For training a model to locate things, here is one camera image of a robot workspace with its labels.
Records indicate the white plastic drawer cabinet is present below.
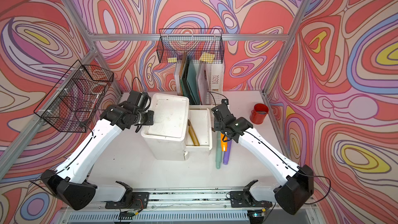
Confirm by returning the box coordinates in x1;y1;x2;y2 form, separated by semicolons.
141;93;189;161

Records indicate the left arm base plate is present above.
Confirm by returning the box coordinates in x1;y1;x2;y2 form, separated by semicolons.
105;192;150;210

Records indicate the green folder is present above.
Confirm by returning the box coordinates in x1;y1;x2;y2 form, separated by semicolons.
186;63;201;105

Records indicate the mint green toy microphone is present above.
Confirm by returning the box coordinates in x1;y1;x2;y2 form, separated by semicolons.
216;132;222;169

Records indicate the white file organizer rack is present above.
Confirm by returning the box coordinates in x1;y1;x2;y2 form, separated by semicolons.
174;61;224;105

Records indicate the orange toy microphone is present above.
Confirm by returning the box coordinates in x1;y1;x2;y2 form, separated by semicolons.
220;134;228;152

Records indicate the black wire basket left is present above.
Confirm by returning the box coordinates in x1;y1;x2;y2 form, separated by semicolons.
34;61;114;133

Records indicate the small yellow sticky note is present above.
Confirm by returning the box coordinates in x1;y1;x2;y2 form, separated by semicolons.
167;58;178;63

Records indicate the white drawer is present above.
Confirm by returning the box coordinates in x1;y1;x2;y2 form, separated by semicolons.
185;108;212;154

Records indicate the red metal cup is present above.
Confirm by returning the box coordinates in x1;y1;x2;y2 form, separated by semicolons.
250;103;269;124

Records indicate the yellow sticky note pad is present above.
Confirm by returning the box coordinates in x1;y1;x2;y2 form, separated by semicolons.
199;52;216;63

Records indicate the black wire basket back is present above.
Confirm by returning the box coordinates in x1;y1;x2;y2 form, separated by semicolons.
157;27;225;64

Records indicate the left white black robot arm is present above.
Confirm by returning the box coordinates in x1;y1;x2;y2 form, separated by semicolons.
40;90;154;211

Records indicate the black wire basket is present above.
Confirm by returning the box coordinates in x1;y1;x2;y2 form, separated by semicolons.
34;61;114;133
157;27;225;64

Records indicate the olive toy microphone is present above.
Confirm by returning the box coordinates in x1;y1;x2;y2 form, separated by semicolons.
188;120;200;146

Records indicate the purple toy microphone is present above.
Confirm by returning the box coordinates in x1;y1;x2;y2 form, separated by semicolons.
223;140;232;165

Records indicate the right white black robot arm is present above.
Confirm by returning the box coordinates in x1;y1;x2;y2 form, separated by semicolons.
211;100;315;215

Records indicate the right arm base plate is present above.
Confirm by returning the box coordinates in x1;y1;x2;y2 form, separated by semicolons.
227;191;273;209

